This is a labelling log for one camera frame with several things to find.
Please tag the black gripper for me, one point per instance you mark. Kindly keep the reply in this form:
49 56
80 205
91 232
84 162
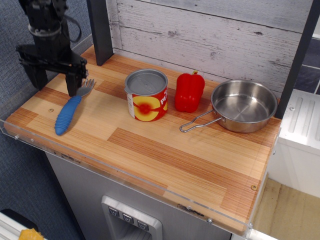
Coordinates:
51 51

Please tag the blue handled metal fork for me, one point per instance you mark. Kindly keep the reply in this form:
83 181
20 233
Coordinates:
66 114

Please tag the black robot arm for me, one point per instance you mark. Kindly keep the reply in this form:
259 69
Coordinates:
47 14

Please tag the red yellow food can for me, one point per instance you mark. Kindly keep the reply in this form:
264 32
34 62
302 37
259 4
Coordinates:
147 94

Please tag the red bell pepper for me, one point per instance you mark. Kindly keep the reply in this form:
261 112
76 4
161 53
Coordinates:
189 90

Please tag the grey toy fridge cabinet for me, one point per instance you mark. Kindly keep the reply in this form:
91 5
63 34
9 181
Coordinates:
85 189

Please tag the yellow object at corner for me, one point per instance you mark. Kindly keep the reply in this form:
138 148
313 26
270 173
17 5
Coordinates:
30 234

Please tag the silver dispenser button panel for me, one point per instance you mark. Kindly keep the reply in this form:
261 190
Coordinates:
130 220

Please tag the clear acrylic table guard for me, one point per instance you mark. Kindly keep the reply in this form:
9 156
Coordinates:
208 173

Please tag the small steel pan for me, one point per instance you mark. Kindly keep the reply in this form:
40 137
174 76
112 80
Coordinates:
241 106

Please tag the white toy sink unit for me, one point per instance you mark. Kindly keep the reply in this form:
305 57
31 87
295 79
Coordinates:
295 161

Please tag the dark grey left post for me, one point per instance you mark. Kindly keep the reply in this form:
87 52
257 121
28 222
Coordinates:
100 30

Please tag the dark grey post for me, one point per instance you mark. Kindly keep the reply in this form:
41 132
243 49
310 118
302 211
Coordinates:
100 30
301 51

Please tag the dark grey right post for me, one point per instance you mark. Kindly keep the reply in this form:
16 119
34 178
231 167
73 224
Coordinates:
301 51

